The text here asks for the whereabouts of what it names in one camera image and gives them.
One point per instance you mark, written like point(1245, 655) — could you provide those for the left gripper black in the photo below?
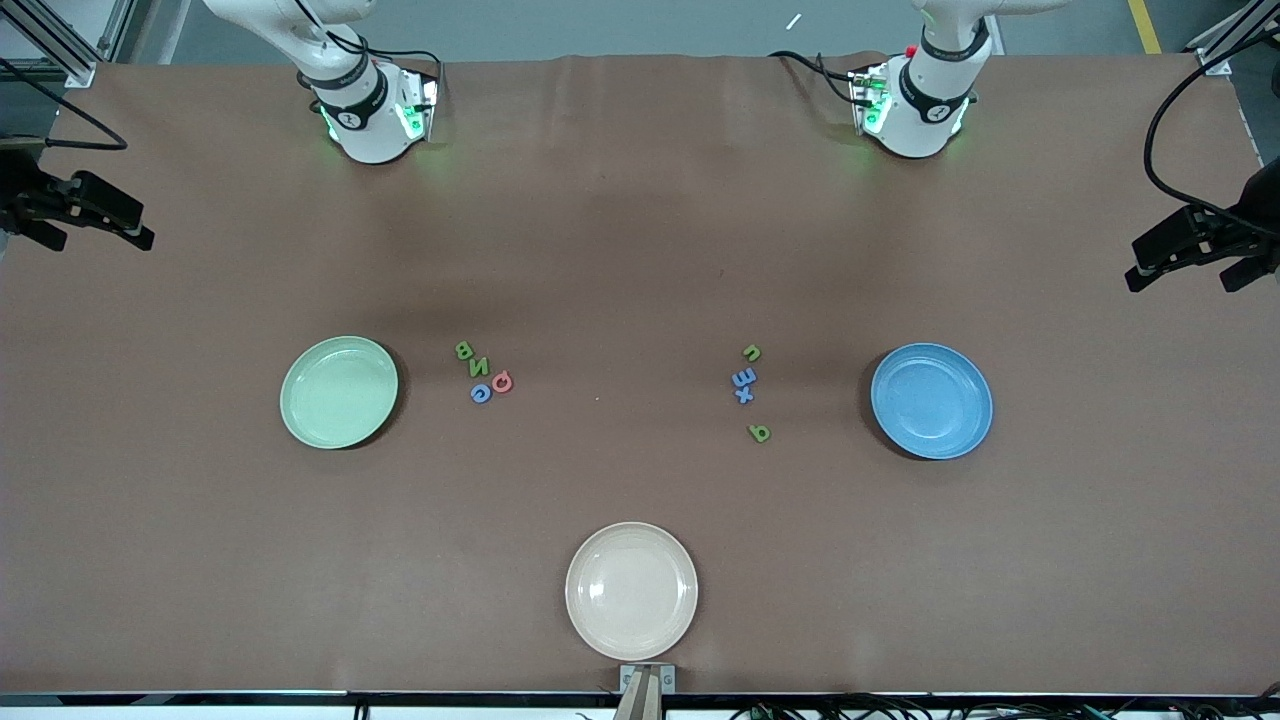
point(1252, 213)

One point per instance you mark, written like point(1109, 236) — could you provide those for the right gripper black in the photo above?
point(22, 185)

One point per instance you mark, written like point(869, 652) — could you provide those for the blue foam letter G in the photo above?
point(474, 393)

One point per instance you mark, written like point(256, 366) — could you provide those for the red foam letter Q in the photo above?
point(495, 382)

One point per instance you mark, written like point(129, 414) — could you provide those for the blue foam letter m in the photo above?
point(745, 378)

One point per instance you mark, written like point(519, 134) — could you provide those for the green foam letter q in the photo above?
point(762, 433)

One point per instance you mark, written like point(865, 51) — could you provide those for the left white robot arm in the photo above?
point(920, 120)

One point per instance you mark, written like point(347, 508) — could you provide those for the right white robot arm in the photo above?
point(370, 120)

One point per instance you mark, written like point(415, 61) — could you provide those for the right arm base connector block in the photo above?
point(415, 110)

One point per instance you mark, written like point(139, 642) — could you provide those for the left arm base connector block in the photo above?
point(868, 105)

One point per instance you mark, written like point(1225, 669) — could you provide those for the light green plate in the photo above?
point(338, 392)

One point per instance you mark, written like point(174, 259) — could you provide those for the blue plate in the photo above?
point(932, 400)

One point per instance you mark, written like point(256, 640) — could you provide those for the brown table mat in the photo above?
point(640, 250)

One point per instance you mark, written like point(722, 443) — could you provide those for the beige plate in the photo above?
point(631, 590)

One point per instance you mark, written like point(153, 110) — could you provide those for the aluminium frame profile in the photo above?
point(1215, 62)
point(80, 68)

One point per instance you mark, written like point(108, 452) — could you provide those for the camera pole mounting bracket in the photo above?
point(645, 700)

